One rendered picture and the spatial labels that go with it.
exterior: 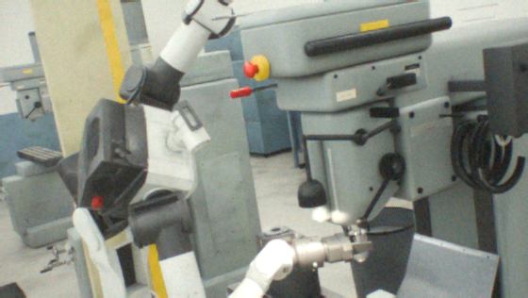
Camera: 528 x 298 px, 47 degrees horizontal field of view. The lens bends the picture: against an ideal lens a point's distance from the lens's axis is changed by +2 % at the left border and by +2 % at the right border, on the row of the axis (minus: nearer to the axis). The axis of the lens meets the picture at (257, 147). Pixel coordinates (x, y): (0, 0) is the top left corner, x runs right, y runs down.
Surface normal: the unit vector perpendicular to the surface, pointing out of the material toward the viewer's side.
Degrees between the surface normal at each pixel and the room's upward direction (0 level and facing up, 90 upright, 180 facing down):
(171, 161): 58
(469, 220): 90
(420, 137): 90
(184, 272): 70
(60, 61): 90
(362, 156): 90
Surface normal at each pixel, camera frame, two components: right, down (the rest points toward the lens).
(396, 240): 0.23, 0.21
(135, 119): 0.57, -0.51
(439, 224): -0.84, 0.22
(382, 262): -0.21, 0.28
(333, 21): 0.52, 0.07
